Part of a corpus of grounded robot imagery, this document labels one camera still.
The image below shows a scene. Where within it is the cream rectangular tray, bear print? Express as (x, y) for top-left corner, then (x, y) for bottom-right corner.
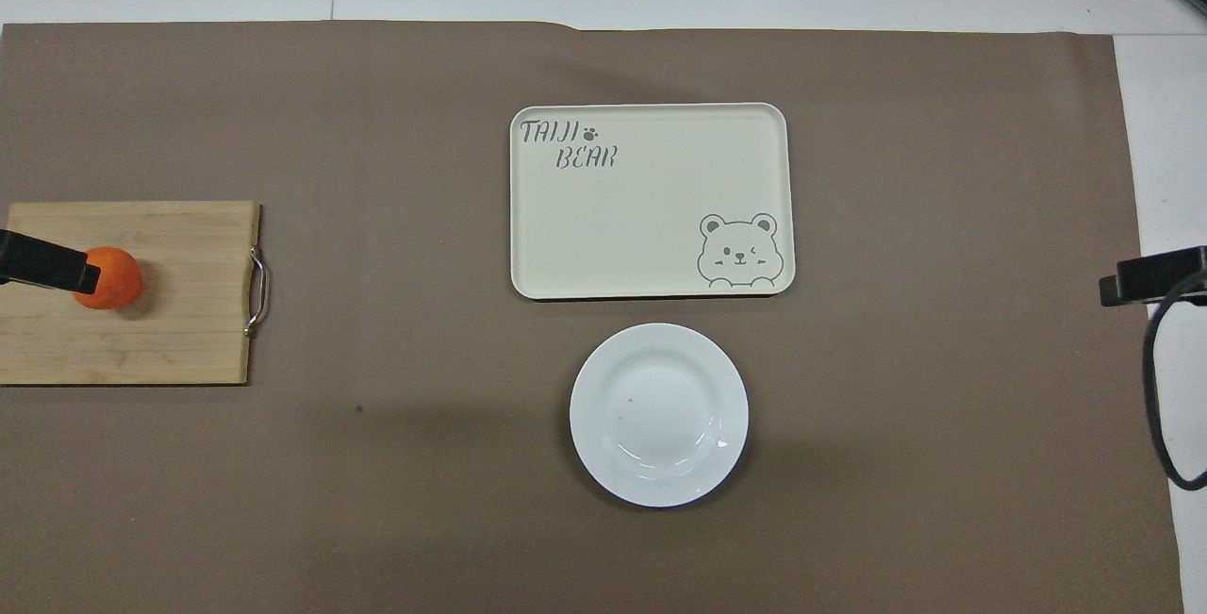
(509, 102), (797, 301)

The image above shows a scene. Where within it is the black cable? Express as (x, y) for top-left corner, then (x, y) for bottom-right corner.
(1142, 270), (1207, 491)

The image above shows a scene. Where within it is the wooden cutting board, metal handle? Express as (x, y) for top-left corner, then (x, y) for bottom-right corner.
(0, 200), (272, 387)

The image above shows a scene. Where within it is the white round plate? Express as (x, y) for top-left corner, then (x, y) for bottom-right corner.
(569, 323), (751, 508)

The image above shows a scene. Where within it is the orange fruit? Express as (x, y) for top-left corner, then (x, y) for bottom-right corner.
(73, 247), (144, 311)

